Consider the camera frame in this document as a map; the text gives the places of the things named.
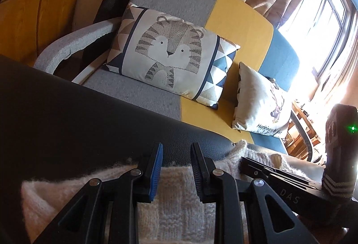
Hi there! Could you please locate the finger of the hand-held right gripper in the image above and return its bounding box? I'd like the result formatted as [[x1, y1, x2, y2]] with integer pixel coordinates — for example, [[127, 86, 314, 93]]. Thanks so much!
[[239, 157, 323, 194]]

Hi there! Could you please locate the person's right forearm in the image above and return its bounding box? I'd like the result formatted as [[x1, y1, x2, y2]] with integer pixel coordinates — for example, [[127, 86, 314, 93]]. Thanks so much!
[[321, 168, 355, 203]]

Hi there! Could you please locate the cream knit sweater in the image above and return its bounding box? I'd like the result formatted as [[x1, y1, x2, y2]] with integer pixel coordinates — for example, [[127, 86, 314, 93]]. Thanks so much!
[[21, 140, 325, 244]]

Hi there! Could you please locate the black leather pad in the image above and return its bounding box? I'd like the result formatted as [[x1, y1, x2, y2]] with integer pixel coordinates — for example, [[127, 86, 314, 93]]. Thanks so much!
[[0, 55, 325, 244]]

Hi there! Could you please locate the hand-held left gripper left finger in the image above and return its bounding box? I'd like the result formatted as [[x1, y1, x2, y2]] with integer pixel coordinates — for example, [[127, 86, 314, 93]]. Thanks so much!
[[32, 143, 164, 244]]

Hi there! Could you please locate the window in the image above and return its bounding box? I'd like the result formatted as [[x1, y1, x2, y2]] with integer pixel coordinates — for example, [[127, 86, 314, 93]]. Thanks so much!
[[277, 0, 356, 82]]

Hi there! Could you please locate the deer print pillow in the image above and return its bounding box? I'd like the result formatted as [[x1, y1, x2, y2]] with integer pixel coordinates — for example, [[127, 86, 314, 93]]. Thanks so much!
[[232, 62, 293, 139]]

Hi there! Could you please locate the tiger print pillow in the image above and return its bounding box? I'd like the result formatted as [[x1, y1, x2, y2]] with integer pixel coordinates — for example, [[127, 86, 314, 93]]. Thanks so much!
[[102, 3, 241, 110]]

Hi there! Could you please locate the wooden desk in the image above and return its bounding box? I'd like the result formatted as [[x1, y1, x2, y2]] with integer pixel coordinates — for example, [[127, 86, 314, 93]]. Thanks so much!
[[282, 100, 328, 156]]

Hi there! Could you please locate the wooden wardrobe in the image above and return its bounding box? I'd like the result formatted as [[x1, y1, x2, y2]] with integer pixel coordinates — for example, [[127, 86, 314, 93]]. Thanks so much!
[[0, 0, 93, 65]]

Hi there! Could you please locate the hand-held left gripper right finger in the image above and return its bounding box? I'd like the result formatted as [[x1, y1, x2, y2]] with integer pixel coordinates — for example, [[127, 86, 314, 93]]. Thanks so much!
[[190, 143, 319, 244]]

